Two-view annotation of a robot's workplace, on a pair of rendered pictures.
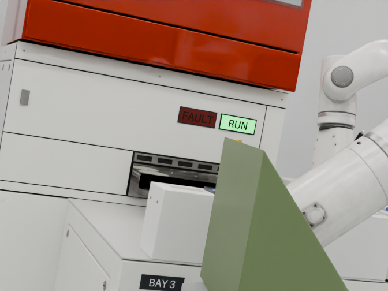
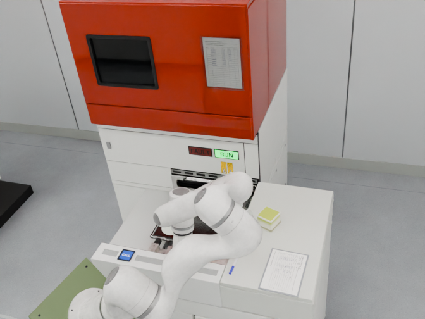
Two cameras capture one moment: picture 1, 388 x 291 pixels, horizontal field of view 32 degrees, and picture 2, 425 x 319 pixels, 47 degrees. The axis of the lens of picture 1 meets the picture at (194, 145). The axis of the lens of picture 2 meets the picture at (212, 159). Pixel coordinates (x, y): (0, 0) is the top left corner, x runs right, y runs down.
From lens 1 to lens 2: 1.93 m
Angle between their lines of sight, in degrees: 51
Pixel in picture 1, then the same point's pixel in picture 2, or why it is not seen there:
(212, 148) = (214, 166)
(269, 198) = not seen: outside the picture
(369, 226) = (202, 283)
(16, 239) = (129, 204)
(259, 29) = (217, 106)
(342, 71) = (155, 216)
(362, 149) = (96, 304)
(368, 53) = (164, 211)
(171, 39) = (164, 117)
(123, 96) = (155, 142)
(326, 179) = (86, 311)
